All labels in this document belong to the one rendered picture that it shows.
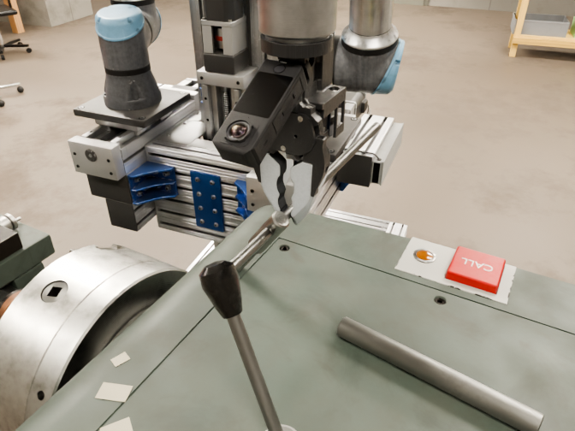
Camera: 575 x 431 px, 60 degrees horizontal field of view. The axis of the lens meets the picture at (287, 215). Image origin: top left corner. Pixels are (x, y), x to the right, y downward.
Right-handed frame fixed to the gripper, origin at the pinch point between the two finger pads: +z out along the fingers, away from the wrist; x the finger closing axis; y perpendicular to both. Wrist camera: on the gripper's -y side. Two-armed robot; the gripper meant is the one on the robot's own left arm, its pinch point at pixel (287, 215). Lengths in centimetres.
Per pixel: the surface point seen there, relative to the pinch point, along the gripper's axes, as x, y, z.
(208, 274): -3.2, -19.0, -6.6
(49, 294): 25.3, -16.0, 10.5
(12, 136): 336, 169, 131
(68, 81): 399, 279, 130
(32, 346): 22.3, -21.6, 12.8
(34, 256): 78, 12, 44
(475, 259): -20.4, 11.4, 6.8
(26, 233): 83, 15, 40
